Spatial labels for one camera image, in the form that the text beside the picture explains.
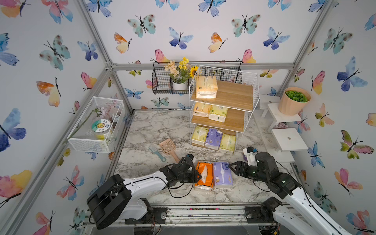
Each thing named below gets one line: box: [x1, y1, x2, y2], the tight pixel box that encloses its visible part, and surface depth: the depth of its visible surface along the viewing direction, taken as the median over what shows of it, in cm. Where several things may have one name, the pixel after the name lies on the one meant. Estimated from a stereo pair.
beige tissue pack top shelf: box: [195, 75, 218, 99], surface depth 69 cm
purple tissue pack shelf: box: [212, 161, 233, 187], surface depth 82 cm
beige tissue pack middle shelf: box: [192, 101, 211, 118], surface depth 84 cm
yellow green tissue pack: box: [208, 104, 229, 123], surface depth 82 cm
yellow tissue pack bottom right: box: [218, 133, 236, 155], surface depth 97 cm
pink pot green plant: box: [278, 87, 312, 117], surface depth 82 cm
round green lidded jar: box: [91, 118, 112, 141], surface depth 67 cm
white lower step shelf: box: [270, 127, 309, 152], surface depth 87 cm
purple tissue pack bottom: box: [204, 128, 224, 151], surface depth 98 cm
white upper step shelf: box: [267, 102, 302, 132], surface depth 88 cm
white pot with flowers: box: [164, 56, 199, 91], surface depth 86 cm
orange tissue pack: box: [194, 161, 214, 191], surface depth 82 cm
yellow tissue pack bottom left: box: [191, 125, 209, 146], surface depth 101 cm
